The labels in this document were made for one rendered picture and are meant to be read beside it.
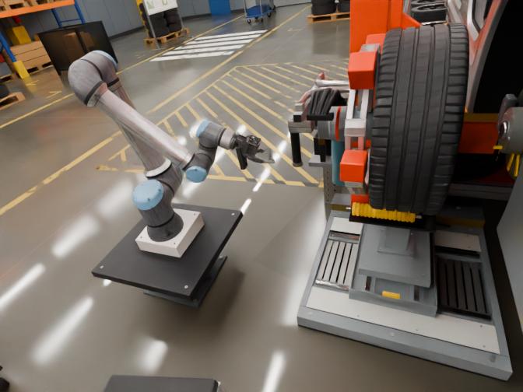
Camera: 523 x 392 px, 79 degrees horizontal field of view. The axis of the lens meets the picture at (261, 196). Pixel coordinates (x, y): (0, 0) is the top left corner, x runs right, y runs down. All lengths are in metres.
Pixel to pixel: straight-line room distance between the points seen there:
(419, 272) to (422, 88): 0.86
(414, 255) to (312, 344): 0.63
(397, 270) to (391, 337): 0.28
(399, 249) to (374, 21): 1.03
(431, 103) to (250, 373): 1.26
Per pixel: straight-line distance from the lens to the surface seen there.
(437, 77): 1.04
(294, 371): 1.56
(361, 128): 1.05
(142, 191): 1.60
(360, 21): 1.65
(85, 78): 1.42
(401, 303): 1.58
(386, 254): 1.64
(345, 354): 1.59
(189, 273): 1.58
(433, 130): 1.01
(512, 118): 1.30
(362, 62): 1.05
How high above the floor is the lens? 1.41
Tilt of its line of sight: 36 degrees down
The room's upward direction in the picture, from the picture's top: 11 degrees counter-clockwise
